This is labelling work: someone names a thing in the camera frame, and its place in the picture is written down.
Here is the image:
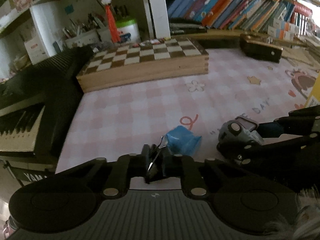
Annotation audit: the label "yellow cardboard box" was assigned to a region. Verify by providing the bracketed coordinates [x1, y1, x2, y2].
[304, 75, 320, 108]

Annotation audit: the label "dark brown wooden case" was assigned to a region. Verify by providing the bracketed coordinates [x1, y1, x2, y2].
[239, 33, 283, 63]

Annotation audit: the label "black Yamaha keyboard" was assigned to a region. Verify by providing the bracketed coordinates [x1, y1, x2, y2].
[1, 46, 93, 185]

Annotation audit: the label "orange tassel ornament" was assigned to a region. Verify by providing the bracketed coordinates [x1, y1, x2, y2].
[101, 0, 120, 43]

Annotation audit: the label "orange white medicine boxes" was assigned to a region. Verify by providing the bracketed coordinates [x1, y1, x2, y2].
[267, 18, 299, 41]

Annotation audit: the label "blue plastic packet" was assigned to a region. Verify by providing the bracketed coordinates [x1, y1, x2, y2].
[164, 126, 202, 157]

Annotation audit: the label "wooden chess board box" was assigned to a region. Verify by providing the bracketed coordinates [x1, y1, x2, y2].
[77, 37, 209, 93]

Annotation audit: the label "white green lidded jar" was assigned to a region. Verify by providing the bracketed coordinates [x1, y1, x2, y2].
[116, 17, 140, 43]

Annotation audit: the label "white shelf unit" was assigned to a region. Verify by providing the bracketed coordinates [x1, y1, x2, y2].
[0, 0, 172, 61]

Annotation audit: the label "black binder clip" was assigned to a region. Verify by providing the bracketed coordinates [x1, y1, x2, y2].
[141, 136, 166, 184]

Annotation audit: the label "pink checked tablecloth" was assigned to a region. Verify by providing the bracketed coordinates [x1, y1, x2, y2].
[56, 49, 318, 172]

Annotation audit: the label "row of books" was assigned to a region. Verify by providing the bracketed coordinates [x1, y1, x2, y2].
[167, 0, 312, 35]

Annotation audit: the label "grey toy car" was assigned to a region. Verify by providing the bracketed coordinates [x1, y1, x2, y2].
[216, 116, 264, 154]

